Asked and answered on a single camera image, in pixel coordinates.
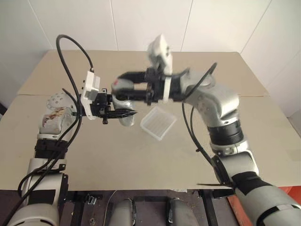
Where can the small metal bracket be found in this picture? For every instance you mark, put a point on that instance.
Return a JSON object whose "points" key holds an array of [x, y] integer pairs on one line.
{"points": [[91, 199]]}

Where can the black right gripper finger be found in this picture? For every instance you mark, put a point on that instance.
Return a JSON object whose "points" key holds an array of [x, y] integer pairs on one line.
{"points": [[136, 75], [131, 95]]}

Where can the black metal table frame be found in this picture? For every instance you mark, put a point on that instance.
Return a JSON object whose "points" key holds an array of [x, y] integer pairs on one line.
{"points": [[78, 207]]}

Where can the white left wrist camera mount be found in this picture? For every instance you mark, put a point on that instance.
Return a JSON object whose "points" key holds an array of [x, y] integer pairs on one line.
{"points": [[90, 82]]}

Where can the clear plastic jar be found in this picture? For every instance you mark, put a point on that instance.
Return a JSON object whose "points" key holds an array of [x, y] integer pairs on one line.
{"points": [[124, 104]]}

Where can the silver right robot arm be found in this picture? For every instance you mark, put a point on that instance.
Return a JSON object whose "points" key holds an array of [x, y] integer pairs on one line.
{"points": [[218, 99]]}

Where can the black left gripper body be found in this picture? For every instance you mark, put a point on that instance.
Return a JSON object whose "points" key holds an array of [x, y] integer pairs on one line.
{"points": [[100, 106]]}

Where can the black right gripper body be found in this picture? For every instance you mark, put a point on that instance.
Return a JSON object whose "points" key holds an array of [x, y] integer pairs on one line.
{"points": [[155, 88]]}

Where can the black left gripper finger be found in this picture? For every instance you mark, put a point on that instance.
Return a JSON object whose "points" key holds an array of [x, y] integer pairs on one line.
{"points": [[121, 114]]}

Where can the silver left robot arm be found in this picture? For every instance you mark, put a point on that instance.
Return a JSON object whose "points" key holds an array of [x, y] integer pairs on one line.
{"points": [[50, 124]]}

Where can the clear plastic box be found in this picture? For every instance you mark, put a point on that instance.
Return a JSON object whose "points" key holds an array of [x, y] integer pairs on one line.
{"points": [[158, 122]]}

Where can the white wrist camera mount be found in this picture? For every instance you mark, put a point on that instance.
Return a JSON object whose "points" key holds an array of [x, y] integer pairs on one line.
{"points": [[160, 47], [90, 82]]}

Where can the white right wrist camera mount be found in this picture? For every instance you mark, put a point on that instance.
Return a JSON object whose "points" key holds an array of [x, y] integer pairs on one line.
{"points": [[160, 47]]}

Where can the grey jar lid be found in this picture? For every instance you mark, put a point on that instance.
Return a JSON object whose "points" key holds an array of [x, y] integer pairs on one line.
{"points": [[123, 85]]}

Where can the grey rounded shell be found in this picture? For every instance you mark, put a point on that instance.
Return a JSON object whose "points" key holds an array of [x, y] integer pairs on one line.
{"points": [[181, 212], [124, 212]]}

